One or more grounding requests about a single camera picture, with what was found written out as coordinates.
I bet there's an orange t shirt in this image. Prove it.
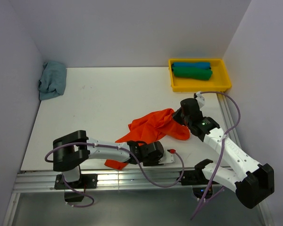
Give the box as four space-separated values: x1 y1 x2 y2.
104 108 191 170

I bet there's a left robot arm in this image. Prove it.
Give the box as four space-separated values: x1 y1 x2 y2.
50 130 165 188

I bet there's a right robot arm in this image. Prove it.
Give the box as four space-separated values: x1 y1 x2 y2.
173 98 275 209

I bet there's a green rolled t shirt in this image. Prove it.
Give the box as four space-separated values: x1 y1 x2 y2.
172 67 213 81

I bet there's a yellow plastic tray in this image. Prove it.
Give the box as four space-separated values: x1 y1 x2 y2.
168 58 232 92

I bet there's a blue rolled t shirt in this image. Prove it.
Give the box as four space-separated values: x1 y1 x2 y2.
171 62 211 70

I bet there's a grey-blue crumpled t shirt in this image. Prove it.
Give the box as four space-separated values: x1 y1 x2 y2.
38 61 67 101

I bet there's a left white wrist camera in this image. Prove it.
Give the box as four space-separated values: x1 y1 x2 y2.
158 151 175 165

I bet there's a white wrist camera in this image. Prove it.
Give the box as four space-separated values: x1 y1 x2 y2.
194 91 205 109
158 151 175 165

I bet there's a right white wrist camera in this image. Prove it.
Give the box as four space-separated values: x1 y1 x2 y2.
194 91 205 109

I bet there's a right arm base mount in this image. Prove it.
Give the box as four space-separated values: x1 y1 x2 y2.
179 169 209 200

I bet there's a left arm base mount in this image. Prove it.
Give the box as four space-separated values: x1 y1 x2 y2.
54 169 98 206

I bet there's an aluminium rail frame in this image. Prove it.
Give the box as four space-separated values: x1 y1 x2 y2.
2 94 275 226

